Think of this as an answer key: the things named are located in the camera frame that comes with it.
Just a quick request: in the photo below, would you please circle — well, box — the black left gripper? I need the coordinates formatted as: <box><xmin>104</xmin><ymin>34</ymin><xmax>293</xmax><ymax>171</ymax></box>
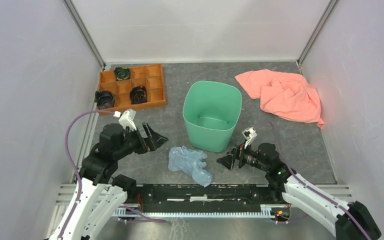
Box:
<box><xmin>114</xmin><ymin>121</ymin><xmax>169</xmax><ymax>160</ymax></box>

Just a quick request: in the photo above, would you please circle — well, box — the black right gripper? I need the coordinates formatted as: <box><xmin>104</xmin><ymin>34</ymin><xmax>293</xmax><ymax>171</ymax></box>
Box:
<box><xmin>216</xmin><ymin>140</ymin><xmax>269</xmax><ymax>173</ymax></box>

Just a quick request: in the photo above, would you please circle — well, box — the light blue plastic trash bag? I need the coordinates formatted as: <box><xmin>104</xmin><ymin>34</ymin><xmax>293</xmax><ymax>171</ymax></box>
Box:
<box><xmin>168</xmin><ymin>146</ymin><xmax>213</xmax><ymax>187</ymax></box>

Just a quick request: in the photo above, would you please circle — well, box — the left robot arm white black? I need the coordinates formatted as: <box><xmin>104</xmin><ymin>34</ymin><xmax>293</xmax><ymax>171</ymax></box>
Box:
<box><xmin>49</xmin><ymin>122</ymin><xmax>168</xmax><ymax>240</ymax></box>

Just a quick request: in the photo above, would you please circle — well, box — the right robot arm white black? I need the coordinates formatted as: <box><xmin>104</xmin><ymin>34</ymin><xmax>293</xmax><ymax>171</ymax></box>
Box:
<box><xmin>216</xmin><ymin>142</ymin><xmax>382</xmax><ymax>240</ymax></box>

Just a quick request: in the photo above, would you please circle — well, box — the green plastic trash bin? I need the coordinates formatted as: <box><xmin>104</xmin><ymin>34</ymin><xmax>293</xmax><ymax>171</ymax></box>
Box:
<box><xmin>182</xmin><ymin>80</ymin><xmax>242</xmax><ymax>153</ymax></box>

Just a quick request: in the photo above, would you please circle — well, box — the black coil in tray centre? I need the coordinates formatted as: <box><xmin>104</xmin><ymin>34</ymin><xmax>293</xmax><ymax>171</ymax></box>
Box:
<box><xmin>129</xmin><ymin>85</ymin><xmax>148</xmax><ymax>105</ymax></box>

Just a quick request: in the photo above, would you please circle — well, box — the orange compartment tray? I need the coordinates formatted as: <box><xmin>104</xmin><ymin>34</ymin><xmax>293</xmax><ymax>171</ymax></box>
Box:
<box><xmin>98</xmin><ymin>63</ymin><xmax>167</xmax><ymax>112</ymax></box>

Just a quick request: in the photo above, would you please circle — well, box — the black coil at tray corner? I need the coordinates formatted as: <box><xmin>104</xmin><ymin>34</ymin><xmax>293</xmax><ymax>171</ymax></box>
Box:
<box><xmin>94</xmin><ymin>90</ymin><xmax>116</xmax><ymax>110</ymax></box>

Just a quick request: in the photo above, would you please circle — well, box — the black coil with yellow-green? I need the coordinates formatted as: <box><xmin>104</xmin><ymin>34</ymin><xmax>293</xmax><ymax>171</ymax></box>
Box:
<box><xmin>114</xmin><ymin>67</ymin><xmax>131</xmax><ymax>81</ymax></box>

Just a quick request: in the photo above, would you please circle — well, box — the pink cloth towel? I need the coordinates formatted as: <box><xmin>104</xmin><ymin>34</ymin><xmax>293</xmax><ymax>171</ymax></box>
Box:
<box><xmin>235</xmin><ymin>69</ymin><xmax>325</xmax><ymax>129</ymax></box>

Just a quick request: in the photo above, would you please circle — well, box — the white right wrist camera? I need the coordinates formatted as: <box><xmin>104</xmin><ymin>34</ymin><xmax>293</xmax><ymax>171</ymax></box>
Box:
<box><xmin>241</xmin><ymin>127</ymin><xmax>257</xmax><ymax>149</ymax></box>

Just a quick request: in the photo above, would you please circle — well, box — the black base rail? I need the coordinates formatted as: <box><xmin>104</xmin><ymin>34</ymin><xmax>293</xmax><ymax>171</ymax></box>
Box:
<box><xmin>126</xmin><ymin>184</ymin><xmax>290</xmax><ymax>219</ymax></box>

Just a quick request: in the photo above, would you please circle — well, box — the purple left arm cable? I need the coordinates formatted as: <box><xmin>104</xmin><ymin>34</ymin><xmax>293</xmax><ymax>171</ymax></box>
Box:
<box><xmin>56</xmin><ymin>110</ymin><xmax>121</xmax><ymax>240</ymax></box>

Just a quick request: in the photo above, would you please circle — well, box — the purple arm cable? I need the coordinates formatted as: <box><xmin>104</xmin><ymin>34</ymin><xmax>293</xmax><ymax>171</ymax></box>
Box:
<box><xmin>253</xmin><ymin>121</ymin><xmax>375</xmax><ymax>240</ymax></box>
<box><xmin>56</xmin><ymin>110</ymin><xmax>121</xmax><ymax>240</ymax></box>

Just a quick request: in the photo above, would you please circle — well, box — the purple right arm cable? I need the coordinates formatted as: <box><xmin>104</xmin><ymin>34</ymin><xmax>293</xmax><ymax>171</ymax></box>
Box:
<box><xmin>253</xmin><ymin>121</ymin><xmax>375</xmax><ymax>240</ymax></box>

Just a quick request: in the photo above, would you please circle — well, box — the left aluminium corner post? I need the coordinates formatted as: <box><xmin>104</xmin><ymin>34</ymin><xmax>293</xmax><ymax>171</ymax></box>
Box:
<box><xmin>62</xmin><ymin>0</ymin><xmax>106</xmax><ymax>70</ymax></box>

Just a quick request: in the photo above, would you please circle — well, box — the aluminium corner post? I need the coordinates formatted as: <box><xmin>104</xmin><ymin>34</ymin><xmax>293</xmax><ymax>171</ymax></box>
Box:
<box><xmin>62</xmin><ymin>0</ymin><xmax>106</xmax><ymax>70</ymax></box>
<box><xmin>296</xmin><ymin>0</ymin><xmax>339</xmax><ymax>68</ymax></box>

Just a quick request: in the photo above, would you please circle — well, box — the right aluminium corner post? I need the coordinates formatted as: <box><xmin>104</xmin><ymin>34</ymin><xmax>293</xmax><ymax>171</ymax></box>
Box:
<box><xmin>296</xmin><ymin>0</ymin><xmax>339</xmax><ymax>68</ymax></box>

